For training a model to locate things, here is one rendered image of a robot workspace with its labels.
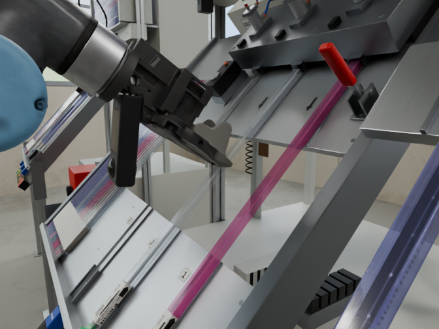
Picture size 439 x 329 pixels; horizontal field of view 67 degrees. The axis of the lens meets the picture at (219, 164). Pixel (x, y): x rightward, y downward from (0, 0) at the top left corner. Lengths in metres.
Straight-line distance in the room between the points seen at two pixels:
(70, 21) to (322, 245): 0.34
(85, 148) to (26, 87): 4.14
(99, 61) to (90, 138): 4.00
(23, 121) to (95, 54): 0.18
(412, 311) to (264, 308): 0.52
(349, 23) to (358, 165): 0.22
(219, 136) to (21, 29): 0.26
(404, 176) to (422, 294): 2.79
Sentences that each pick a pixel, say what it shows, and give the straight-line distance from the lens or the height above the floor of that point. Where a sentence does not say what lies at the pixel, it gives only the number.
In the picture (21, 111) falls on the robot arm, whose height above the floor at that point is 1.03.
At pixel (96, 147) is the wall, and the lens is 4.42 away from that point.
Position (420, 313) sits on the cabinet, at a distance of 0.82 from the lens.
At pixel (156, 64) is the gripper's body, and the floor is 1.08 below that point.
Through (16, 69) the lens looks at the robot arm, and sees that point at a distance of 0.23.
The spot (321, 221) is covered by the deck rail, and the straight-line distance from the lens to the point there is 0.35.
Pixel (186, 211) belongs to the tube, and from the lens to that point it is 0.49.
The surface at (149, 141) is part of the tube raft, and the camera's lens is 0.77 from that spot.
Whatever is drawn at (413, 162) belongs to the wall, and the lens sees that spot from 3.59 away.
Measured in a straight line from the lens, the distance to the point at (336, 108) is 0.47.
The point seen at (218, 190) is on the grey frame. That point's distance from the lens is 1.11.
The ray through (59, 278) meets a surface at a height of 0.73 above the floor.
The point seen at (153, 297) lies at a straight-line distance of 0.46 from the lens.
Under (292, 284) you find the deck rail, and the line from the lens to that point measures 0.35.
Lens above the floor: 1.04
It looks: 12 degrees down
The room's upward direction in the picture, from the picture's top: straight up
